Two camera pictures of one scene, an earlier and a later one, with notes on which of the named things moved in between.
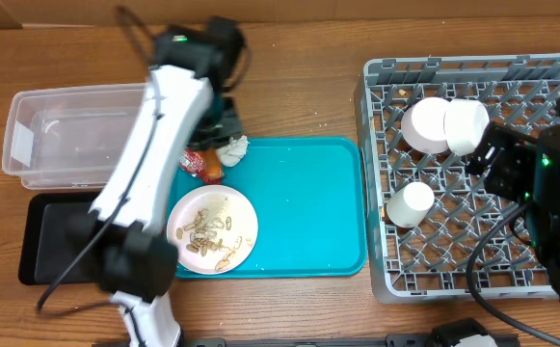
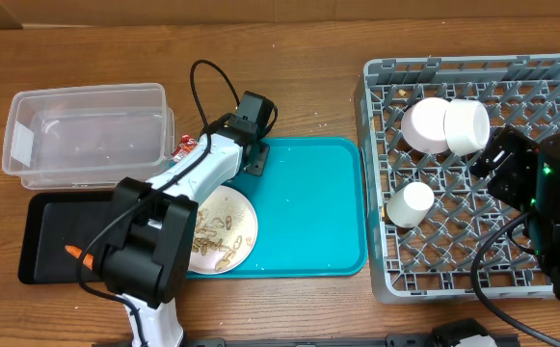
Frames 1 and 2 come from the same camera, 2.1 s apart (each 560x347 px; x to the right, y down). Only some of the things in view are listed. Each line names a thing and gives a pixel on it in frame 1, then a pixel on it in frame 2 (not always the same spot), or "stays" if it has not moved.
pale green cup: x=410 y=204 stays
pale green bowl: x=465 y=123 stays
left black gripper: x=231 y=126 -> x=258 y=167
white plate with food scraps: x=214 y=228 stays
